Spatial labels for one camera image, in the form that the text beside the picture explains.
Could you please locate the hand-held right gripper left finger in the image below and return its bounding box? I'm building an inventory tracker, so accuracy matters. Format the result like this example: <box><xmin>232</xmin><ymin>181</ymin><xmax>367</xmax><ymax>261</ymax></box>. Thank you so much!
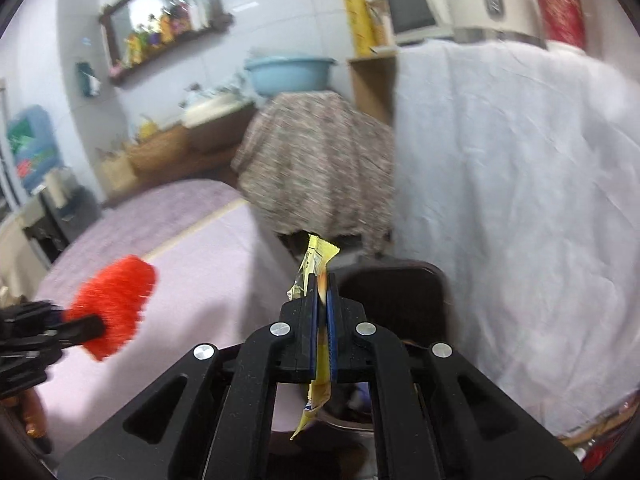
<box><xmin>57</xmin><ymin>272</ymin><xmax>321</xmax><ymax>480</ymax></box>

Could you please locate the floral cloth cover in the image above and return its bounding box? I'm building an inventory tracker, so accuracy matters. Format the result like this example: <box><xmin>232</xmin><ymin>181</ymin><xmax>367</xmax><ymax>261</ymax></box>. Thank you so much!
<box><xmin>231</xmin><ymin>91</ymin><xmax>398</xmax><ymax>256</ymax></box>

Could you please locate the yellow tape strip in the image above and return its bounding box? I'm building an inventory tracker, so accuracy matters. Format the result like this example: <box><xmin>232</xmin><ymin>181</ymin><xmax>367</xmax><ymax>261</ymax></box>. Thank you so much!
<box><xmin>142</xmin><ymin>197</ymin><xmax>251</xmax><ymax>263</ymax></box>

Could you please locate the wooden framed mirror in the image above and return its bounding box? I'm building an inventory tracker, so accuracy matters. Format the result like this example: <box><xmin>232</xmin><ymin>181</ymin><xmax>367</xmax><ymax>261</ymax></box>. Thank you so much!
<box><xmin>98</xmin><ymin>0</ymin><xmax>235</xmax><ymax>86</ymax></box>

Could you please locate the black appliance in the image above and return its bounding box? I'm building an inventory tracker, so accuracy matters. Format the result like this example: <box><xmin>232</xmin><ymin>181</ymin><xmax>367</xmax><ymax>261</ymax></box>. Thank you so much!
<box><xmin>22</xmin><ymin>187</ymin><xmax>103</xmax><ymax>266</ymax></box>

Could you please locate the white cloth cover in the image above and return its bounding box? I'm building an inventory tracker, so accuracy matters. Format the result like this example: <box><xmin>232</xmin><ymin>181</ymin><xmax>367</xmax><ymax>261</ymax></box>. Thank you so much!
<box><xmin>392</xmin><ymin>40</ymin><xmax>640</xmax><ymax>436</ymax></box>

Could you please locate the person's left hand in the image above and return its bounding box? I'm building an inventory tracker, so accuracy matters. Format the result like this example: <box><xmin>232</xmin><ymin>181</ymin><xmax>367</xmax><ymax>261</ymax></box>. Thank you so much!
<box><xmin>20</xmin><ymin>387</ymin><xmax>53</xmax><ymax>453</ymax></box>

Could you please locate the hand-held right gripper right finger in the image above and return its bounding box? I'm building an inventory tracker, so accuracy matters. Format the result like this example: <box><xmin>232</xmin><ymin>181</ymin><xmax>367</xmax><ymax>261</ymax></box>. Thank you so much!
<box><xmin>325</xmin><ymin>272</ymin><xmax>586</xmax><ymax>480</ymax></box>

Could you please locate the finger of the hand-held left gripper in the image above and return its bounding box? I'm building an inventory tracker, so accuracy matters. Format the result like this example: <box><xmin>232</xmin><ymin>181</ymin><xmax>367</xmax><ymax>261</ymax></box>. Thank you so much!
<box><xmin>46</xmin><ymin>314</ymin><xmax>107</xmax><ymax>348</ymax></box>

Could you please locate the black trash bin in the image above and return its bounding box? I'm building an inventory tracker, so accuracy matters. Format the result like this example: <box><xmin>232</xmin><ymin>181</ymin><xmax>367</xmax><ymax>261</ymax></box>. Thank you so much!
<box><xmin>272</xmin><ymin>260</ymin><xmax>448</xmax><ymax>461</ymax></box>

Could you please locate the white microwave oven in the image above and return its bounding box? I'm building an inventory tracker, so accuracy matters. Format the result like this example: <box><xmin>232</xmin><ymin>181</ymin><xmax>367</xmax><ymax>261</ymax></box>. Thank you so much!
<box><xmin>384</xmin><ymin>0</ymin><xmax>453</xmax><ymax>43</ymax></box>

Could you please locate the row of bottles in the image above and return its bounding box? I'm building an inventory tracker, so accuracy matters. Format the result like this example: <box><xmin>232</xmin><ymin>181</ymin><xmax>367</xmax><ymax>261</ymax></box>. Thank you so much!
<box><xmin>112</xmin><ymin>0</ymin><xmax>211</xmax><ymax>73</ymax></box>

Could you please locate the beige utensil holder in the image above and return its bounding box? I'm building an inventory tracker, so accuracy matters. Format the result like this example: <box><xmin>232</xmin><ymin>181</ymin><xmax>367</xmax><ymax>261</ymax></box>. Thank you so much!
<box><xmin>97</xmin><ymin>147</ymin><xmax>138</xmax><ymax>193</ymax></box>

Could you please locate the red patterned box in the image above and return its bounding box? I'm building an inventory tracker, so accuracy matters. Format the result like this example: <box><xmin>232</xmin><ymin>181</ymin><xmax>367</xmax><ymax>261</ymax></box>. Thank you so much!
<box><xmin>522</xmin><ymin>0</ymin><xmax>587</xmax><ymax>53</ymax></box>

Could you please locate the yellow canister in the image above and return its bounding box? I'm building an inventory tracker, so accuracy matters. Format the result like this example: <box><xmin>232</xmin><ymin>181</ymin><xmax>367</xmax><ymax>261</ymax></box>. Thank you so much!
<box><xmin>341</xmin><ymin>0</ymin><xmax>379</xmax><ymax>58</ymax></box>

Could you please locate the cream kettle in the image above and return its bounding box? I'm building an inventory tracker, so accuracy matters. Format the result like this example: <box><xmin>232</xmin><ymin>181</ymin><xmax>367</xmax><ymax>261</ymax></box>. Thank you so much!
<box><xmin>422</xmin><ymin>0</ymin><xmax>548</xmax><ymax>51</ymax></box>

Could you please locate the blue plastic basin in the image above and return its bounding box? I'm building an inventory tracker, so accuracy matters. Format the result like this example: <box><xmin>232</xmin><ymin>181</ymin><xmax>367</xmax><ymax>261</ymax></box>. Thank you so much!
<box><xmin>244</xmin><ymin>56</ymin><xmax>338</xmax><ymax>98</ymax></box>

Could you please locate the teal wall holder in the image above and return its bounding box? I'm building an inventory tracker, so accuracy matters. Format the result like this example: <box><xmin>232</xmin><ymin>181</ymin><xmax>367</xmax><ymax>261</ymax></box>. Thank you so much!
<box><xmin>76</xmin><ymin>61</ymin><xmax>102</xmax><ymax>97</ymax></box>

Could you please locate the wooden cabinet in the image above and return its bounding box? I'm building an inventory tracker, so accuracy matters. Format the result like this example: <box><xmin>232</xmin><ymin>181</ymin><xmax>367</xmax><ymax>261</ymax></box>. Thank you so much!
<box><xmin>346</xmin><ymin>50</ymin><xmax>401</xmax><ymax>128</ymax></box>

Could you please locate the yellow wrapper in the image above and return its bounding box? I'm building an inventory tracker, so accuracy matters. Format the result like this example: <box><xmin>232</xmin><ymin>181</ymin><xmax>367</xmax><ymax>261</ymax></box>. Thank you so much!
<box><xmin>289</xmin><ymin>232</ymin><xmax>341</xmax><ymax>442</ymax></box>

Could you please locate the yellow soap bottle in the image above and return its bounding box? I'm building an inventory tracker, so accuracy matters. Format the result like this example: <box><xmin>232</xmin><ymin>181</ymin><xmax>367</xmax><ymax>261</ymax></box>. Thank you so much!
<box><xmin>136</xmin><ymin>115</ymin><xmax>160</xmax><ymax>142</ymax></box>

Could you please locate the red knitted scrubber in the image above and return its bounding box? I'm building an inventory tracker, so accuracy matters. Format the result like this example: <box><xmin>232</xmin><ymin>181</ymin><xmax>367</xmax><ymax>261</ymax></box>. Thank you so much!
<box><xmin>64</xmin><ymin>255</ymin><xmax>158</xmax><ymax>362</ymax></box>

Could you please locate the wooden counter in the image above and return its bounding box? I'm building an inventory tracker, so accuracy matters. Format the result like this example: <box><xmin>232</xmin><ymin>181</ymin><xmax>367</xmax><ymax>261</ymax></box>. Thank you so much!
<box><xmin>102</xmin><ymin>150</ymin><xmax>241</xmax><ymax>211</ymax></box>

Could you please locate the blue colourful poster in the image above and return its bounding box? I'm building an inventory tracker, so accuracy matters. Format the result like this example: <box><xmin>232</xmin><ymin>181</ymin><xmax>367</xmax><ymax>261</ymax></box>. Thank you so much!
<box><xmin>5</xmin><ymin>105</ymin><xmax>66</xmax><ymax>193</ymax></box>

